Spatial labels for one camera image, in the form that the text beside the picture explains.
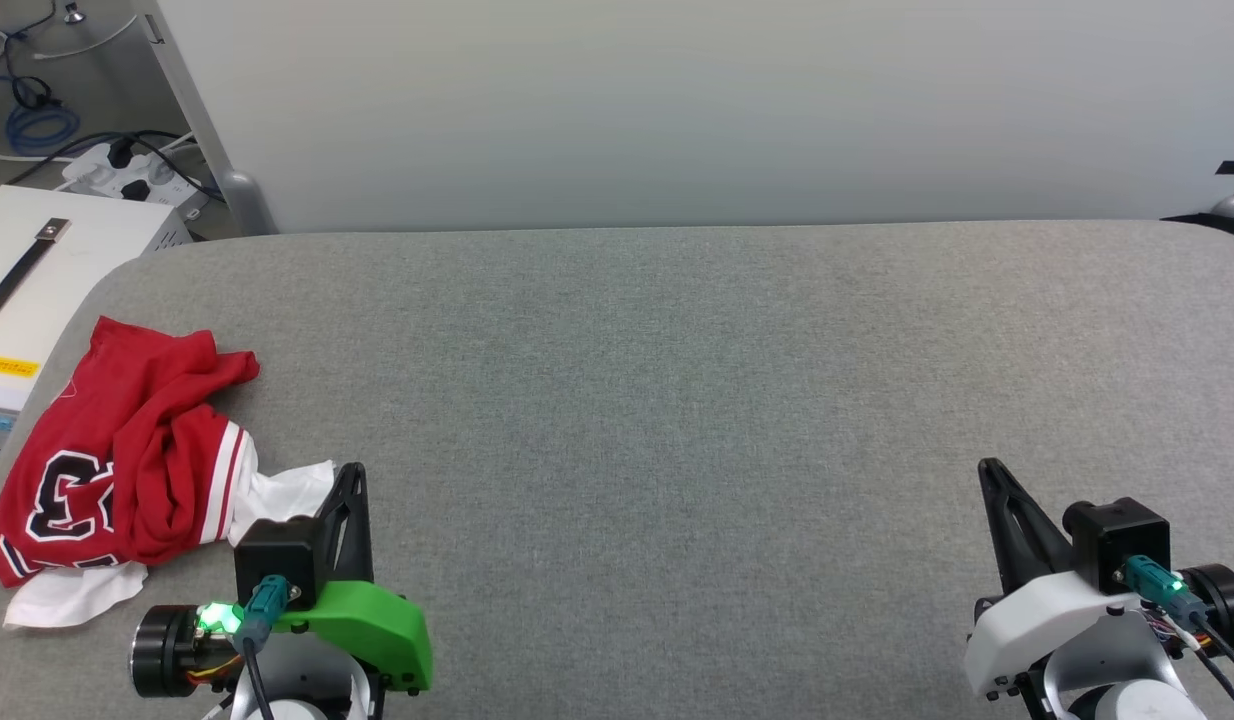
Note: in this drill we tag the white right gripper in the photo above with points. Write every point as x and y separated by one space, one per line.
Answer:
1037 625

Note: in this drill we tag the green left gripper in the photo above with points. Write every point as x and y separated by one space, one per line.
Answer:
377 625

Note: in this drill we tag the red and white basketball jersey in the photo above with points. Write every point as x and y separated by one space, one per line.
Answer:
147 470

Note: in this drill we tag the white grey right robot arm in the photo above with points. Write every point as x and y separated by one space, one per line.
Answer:
1117 685

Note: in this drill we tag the white power supply box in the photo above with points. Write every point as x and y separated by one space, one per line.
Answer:
87 260

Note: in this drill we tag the black grey stand base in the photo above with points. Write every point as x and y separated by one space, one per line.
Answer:
1232 205

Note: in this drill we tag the white power strip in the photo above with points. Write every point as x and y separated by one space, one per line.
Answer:
97 175

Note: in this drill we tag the grey metal stand foot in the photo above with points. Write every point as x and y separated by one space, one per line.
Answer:
73 12

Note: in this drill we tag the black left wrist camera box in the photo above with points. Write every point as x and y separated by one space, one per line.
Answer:
277 550

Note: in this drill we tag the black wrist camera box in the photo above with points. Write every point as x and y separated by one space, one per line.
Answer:
1117 540
277 550

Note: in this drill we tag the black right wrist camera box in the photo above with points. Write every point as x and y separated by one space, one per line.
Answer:
1117 540

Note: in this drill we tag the grey partition frame leg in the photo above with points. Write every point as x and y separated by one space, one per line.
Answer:
242 200

